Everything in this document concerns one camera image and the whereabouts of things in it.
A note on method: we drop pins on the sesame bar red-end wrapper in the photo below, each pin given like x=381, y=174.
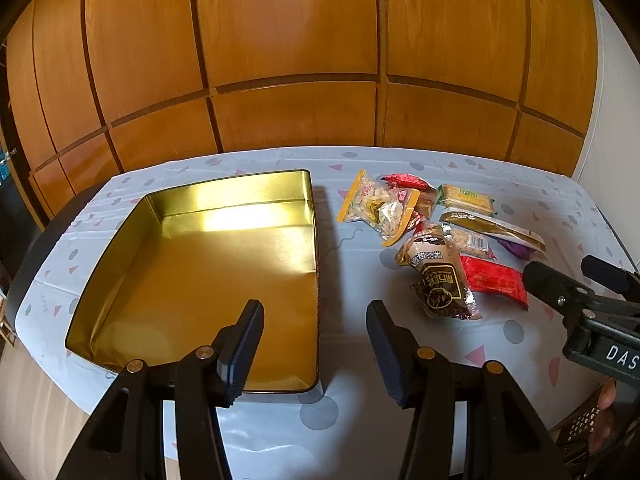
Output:
x=469, y=243

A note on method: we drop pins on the large red snack packet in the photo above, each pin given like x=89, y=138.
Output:
x=492, y=278

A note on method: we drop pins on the gold white stick sachet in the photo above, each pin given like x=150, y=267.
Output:
x=493, y=227

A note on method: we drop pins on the clear layered cake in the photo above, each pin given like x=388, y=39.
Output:
x=427, y=202

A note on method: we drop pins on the person's right hand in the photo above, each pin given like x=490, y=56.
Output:
x=604, y=421

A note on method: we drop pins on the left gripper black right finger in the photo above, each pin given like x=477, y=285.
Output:
x=394, y=349

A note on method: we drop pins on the clear bag yellow-edged snacks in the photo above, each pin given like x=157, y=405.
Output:
x=386, y=210

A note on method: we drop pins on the brown black bread package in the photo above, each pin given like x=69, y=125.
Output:
x=443, y=289

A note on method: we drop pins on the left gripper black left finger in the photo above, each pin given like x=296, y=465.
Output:
x=237, y=354

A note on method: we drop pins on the purple snack packet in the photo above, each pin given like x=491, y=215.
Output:
x=523, y=252

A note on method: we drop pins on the Weidan cracker pack green ends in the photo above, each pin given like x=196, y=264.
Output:
x=463, y=198

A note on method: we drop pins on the red white Kiss snack packet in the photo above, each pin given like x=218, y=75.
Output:
x=407, y=181

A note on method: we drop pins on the gold metal tin box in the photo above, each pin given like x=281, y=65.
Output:
x=183, y=265

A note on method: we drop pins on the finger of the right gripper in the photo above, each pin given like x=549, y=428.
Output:
x=554, y=288
x=619, y=280

